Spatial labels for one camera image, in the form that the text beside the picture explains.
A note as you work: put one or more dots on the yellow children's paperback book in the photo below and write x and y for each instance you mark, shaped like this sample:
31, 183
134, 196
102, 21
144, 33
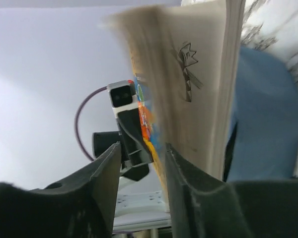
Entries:
184, 61

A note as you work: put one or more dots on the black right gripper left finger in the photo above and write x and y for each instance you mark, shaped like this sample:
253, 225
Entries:
81, 205

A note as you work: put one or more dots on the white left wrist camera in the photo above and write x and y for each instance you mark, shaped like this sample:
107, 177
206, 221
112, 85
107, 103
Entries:
122, 93

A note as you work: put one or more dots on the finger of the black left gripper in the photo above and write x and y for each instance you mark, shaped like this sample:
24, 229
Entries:
135, 154

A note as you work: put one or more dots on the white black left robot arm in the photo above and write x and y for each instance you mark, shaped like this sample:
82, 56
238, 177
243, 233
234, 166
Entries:
147, 209

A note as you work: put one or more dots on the blue fabric backpack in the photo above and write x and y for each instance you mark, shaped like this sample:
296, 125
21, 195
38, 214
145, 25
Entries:
264, 119

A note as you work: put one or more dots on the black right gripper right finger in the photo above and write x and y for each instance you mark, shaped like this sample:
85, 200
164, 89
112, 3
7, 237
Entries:
202, 206

